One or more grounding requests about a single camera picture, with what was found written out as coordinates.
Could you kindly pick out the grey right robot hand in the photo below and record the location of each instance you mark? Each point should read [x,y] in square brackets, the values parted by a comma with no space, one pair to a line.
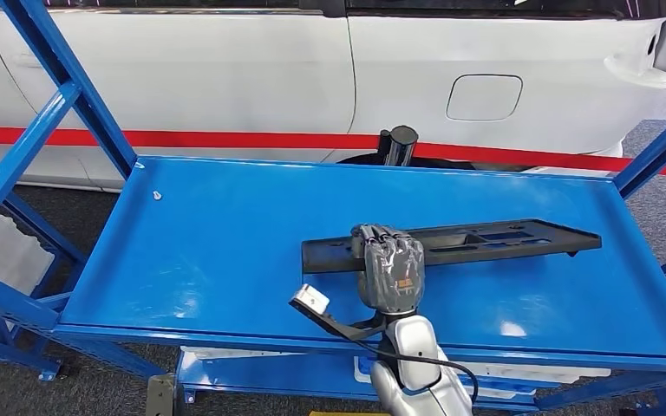
[393,270]

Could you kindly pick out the black plastic plate holder part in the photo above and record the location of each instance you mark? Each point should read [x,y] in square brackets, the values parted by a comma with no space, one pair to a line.
[482,244]

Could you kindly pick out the blue metal shelf rack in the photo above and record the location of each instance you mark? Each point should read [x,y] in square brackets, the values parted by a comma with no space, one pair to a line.
[195,258]
[11,351]

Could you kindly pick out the yellow floor tape square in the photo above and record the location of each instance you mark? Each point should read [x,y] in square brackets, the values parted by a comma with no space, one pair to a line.
[344,413]

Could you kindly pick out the white plastic storage bin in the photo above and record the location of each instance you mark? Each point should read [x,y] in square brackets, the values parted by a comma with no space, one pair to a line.
[5,264]
[540,372]
[224,351]

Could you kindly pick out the white car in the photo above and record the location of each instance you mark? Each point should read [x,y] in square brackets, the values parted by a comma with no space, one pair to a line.
[195,74]

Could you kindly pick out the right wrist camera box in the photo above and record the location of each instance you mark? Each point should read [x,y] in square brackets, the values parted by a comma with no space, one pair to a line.
[312,298]

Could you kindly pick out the black stanchion post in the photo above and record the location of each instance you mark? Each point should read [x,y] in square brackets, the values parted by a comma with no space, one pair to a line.
[402,146]

